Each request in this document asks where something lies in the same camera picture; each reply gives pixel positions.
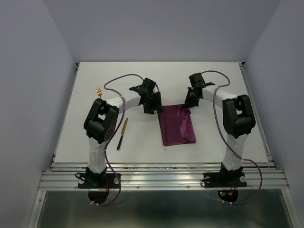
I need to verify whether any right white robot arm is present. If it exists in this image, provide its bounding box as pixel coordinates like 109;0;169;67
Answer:
185;73;256;188

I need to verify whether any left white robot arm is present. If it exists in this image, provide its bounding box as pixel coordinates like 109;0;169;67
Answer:
75;78;162;189

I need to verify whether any purple cloth napkin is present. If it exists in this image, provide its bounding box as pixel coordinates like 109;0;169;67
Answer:
157;104;196;146

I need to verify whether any gold knife dark handle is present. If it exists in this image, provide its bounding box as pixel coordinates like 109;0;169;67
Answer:
116;118;128;150

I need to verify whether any gold fork dark handle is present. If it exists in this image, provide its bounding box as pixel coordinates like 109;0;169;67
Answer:
96;87;102;98

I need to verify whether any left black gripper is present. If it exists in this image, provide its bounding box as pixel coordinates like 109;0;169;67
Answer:
143;92;163;114

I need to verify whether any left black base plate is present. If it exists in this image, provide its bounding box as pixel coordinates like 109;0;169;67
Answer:
75;172;120;189

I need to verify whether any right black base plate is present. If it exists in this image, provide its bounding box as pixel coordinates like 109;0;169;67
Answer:
200;172;247;189

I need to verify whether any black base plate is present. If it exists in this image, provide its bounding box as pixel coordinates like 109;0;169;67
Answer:
75;172;120;189
200;172;247;189

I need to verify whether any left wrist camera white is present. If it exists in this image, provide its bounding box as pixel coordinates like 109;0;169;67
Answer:
154;85;159;92

